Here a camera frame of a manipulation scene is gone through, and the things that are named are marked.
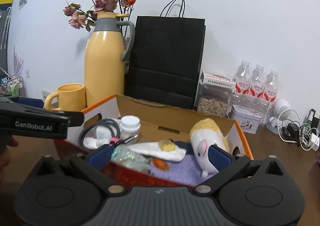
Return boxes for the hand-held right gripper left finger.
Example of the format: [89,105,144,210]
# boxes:
[35,145,125,193]

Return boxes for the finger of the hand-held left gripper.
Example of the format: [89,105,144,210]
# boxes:
[0,102,85,128]
[0,96,45,109]

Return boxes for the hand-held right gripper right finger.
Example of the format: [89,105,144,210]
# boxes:
[194,144,285,194]

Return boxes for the white and yellow plush toy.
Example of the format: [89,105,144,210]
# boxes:
[189,119,230,178]

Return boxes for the iridescent plastic bag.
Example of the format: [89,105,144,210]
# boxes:
[110,144,152,174]

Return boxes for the black braided cable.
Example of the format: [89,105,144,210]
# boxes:
[78,119,123,151]

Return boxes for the purple cloth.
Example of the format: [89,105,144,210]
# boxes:
[149,154,213,185]

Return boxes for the translucent white labelled bottle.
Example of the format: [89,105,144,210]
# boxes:
[117,115,141,146]

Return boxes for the orange candy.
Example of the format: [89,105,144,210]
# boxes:
[152,158,170,170]

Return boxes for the white tissue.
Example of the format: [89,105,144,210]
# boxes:
[127,141,187,162]

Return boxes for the red cardboard box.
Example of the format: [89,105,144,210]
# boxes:
[54,94,254,188]

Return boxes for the person's left hand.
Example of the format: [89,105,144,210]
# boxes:
[0,138,20,186]

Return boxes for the yellow mug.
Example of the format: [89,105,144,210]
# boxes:
[44,83,87,112]

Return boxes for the metal storage cart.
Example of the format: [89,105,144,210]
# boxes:
[0,67,24,97]

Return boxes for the white printed tin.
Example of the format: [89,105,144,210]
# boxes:
[229,104,262,135]

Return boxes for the clear container of seeds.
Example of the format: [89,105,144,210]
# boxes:
[197,82,232,118]

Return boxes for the yellow thermos jug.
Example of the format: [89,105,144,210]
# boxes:
[84,12,135,108]

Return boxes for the black power adapter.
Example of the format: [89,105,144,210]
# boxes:
[285,122,297,137]

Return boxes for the flat white box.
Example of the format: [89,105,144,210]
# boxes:
[201,70,236,93]

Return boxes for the grey refrigerator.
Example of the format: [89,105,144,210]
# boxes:
[0,0,13,77]

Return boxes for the clear water bottle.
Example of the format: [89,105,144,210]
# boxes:
[250,64,266,99]
[264,69,279,103]
[232,60,251,97]

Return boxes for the white charger plug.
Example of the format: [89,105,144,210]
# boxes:
[309,133,320,151]

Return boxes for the small black device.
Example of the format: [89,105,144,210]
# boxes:
[307,108,320,127]

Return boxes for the black paper bag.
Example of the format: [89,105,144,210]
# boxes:
[124,0,207,111]

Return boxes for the tangle of charging cables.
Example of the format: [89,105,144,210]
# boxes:
[279,109,316,152]

